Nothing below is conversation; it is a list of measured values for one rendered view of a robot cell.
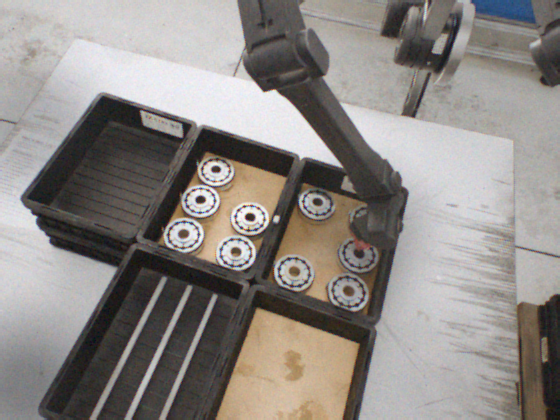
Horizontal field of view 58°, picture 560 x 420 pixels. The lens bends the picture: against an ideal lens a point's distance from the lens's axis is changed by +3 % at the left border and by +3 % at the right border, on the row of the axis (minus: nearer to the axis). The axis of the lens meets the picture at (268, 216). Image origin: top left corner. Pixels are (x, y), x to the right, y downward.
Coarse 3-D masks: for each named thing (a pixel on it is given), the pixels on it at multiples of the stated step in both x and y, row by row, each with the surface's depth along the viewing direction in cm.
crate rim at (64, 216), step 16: (96, 96) 139; (112, 96) 140; (160, 112) 138; (192, 128) 136; (64, 144) 131; (48, 160) 127; (176, 160) 130; (160, 192) 125; (32, 208) 121; (48, 208) 120; (80, 224) 119; (96, 224) 119; (128, 240) 118
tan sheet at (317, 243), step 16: (336, 208) 138; (352, 208) 138; (288, 224) 134; (304, 224) 135; (336, 224) 135; (288, 240) 132; (304, 240) 132; (320, 240) 132; (336, 240) 133; (304, 256) 129; (320, 256) 130; (336, 256) 130; (272, 272) 126; (320, 272) 127; (336, 272) 128; (320, 288) 125; (368, 288) 126; (368, 304) 124
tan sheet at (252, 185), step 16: (240, 176) 141; (256, 176) 142; (272, 176) 142; (224, 192) 138; (240, 192) 138; (256, 192) 139; (272, 192) 139; (224, 208) 135; (272, 208) 136; (208, 224) 132; (224, 224) 133; (160, 240) 129; (208, 240) 130; (256, 240) 131; (208, 256) 127
